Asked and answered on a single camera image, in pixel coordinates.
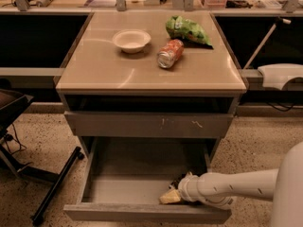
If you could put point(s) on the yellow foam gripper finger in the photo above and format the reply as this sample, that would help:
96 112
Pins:
171 196

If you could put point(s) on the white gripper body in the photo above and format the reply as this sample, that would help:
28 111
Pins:
185 186

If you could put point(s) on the dark rxbar chocolate bar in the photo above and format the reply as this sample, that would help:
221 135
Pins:
177 182

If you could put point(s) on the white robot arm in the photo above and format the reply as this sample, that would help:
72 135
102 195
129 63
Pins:
283 186

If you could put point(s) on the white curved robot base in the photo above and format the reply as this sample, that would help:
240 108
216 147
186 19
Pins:
278 75

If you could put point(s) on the open grey lower drawer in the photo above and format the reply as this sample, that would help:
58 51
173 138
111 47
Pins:
125 178

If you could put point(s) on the grey drawer cabinet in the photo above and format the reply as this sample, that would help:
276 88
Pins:
101 78

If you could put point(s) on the grey upper drawer front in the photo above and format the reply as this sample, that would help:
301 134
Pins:
165 125

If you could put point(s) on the orange soda can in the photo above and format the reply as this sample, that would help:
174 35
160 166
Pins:
169 54

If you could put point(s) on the white bowl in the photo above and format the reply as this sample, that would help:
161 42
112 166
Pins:
131 41

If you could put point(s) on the green chip bag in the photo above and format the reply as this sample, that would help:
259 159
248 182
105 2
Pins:
186 29

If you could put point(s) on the black rolling stand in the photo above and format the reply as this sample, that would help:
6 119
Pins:
40 162

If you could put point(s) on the white stick with black grip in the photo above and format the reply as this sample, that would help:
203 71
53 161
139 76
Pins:
278 21

